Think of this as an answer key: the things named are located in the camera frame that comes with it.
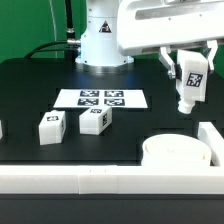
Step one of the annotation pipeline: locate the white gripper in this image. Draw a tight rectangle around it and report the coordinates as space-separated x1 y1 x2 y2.
117 0 224 79

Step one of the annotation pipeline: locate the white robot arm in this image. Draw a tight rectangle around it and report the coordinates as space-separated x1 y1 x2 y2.
77 0 224 79

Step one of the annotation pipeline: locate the white right fence bar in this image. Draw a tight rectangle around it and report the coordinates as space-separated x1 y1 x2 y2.
197 122 224 167

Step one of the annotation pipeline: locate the white fence bar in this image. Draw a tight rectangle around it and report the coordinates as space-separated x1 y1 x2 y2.
0 165 224 195
197 122 224 167

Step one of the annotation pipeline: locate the white marker sheet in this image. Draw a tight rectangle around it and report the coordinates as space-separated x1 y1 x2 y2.
54 89 148 109

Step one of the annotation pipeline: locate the white object at left edge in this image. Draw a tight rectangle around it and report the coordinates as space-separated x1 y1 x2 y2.
0 120 3 140

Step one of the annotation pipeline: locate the white front fence bar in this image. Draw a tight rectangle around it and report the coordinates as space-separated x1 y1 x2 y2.
0 165 224 195

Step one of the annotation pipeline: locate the black cable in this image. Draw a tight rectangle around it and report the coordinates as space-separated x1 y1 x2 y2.
23 38 82 60

